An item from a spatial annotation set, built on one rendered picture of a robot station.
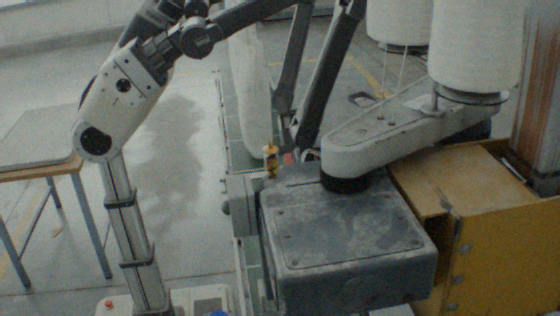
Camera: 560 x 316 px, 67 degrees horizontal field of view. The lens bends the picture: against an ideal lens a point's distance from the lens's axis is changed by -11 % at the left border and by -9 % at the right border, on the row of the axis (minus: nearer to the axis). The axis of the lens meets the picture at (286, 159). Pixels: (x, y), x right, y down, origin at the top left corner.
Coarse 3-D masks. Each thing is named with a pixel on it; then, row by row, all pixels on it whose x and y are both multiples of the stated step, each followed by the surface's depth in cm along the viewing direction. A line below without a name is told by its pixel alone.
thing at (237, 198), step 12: (228, 180) 85; (240, 180) 84; (228, 192) 81; (240, 192) 81; (252, 192) 81; (240, 204) 81; (252, 204) 81; (240, 216) 82; (252, 216) 82; (240, 228) 83; (252, 228) 83
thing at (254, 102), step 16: (240, 32) 289; (240, 48) 274; (256, 48) 254; (240, 64) 281; (256, 64) 259; (240, 80) 270; (256, 80) 265; (240, 96) 276; (256, 96) 271; (240, 112) 284; (256, 112) 276; (256, 128) 282; (272, 128) 288; (256, 144) 287; (272, 144) 292
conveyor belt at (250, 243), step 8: (256, 184) 263; (248, 240) 219; (256, 240) 219; (248, 248) 214; (256, 248) 214; (248, 256) 209; (256, 256) 209; (248, 264) 205; (256, 264) 204; (248, 272) 200; (256, 272) 200; (248, 280) 196; (256, 280) 195; (256, 288) 191; (256, 296) 187; (256, 304) 183; (256, 312) 179
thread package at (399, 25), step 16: (368, 0) 87; (384, 0) 82; (400, 0) 81; (416, 0) 80; (432, 0) 80; (368, 16) 88; (384, 16) 84; (400, 16) 82; (416, 16) 81; (432, 16) 81; (368, 32) 90; (384, 32) 85; (400, 32) 83; (416, 32) 82
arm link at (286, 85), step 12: (312, 0) 147; (300, 12) 148; (312, 12) 150; (300, 24) 148; (300, 36) 149; (288, 48) 149; (300, 48) 149; (288, 60) 149; (300, 60) 150; (288, 72) 149; (288, 84) 149; (276, 96) 150; (288, 96) 149; (288, 108) 152
